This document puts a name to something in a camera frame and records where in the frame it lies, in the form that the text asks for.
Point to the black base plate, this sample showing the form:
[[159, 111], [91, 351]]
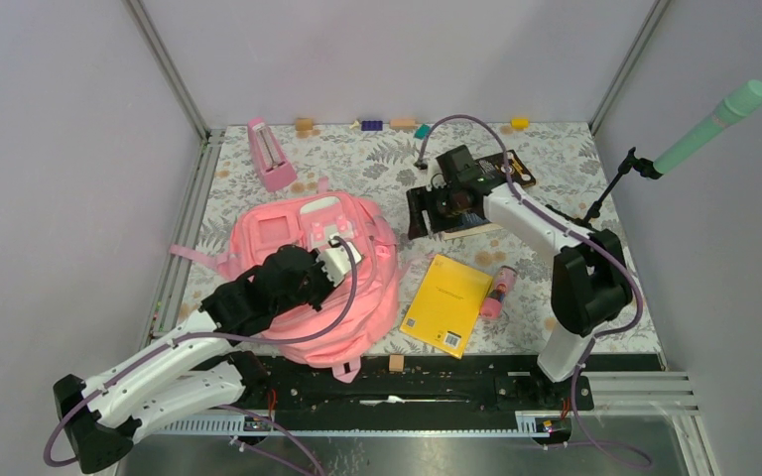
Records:
[[431, 393]]

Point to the yellow block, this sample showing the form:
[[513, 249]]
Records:
[[519, 123]]

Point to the floral table mat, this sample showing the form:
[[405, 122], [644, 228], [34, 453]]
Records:
[[561, 156]]

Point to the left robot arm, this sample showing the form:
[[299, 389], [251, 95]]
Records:
[[102, 417]]

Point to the small wooden cube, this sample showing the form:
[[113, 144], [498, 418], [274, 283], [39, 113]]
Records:
[[396, 363]]

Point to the black paperback book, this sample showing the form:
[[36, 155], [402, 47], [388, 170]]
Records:
[[496, 167]]

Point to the pink student backpack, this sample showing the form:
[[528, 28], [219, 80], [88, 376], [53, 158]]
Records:
[[346, 327]]

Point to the purple toy brick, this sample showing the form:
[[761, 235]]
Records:
[[371, 125]]

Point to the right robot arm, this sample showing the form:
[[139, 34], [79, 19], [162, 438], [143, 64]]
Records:
[[593, 294]]

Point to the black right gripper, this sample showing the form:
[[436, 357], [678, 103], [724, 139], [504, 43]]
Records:
[[419, 200]]

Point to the teal block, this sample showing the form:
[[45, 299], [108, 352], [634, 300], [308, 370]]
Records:
[[422, 131]]

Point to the pink metronome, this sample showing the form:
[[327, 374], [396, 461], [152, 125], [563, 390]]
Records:
[[271, 164]]

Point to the pink clear pencil case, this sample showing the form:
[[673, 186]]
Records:
[[503, 283]]

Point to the wooden block far left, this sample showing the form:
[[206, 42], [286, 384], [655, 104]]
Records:
[[304, 124]]

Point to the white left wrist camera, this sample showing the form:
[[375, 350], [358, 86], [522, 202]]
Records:
[[337, 261]]

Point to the black microphone tripod stand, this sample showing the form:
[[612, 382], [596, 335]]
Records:
[[644, 167]]

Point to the mint green microphone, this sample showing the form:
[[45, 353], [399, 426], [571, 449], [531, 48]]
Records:
[[733, 108]]

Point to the dark blue book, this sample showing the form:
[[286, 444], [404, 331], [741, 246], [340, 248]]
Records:
[[471, 229]]

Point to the yellow notebook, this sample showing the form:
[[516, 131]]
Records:
[[446, 305]]

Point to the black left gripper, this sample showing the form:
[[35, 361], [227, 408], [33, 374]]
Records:
[[327, 285]]

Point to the long wooden block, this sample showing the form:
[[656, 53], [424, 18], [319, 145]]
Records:
[[403, 123]]

